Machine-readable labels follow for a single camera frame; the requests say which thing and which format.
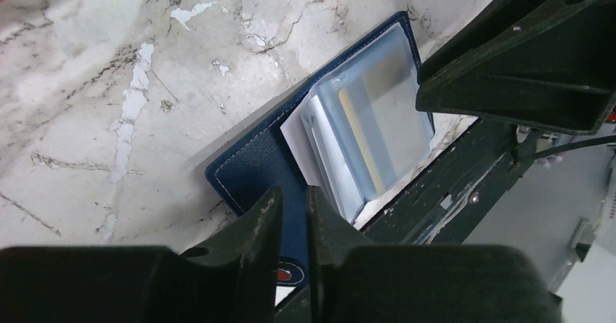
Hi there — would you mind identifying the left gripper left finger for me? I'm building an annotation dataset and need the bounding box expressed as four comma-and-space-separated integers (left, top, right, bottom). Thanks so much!
1, 187, 283, 322

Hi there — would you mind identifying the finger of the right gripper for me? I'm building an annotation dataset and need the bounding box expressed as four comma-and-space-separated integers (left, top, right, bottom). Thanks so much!
416, 0, 615, 135

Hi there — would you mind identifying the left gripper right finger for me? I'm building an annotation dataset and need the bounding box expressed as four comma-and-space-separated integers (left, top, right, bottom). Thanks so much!
307, 186, 562, 322

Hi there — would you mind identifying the navy blue card holder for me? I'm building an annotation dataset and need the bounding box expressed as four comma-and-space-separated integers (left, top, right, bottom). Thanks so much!
205, 11, 435, 287

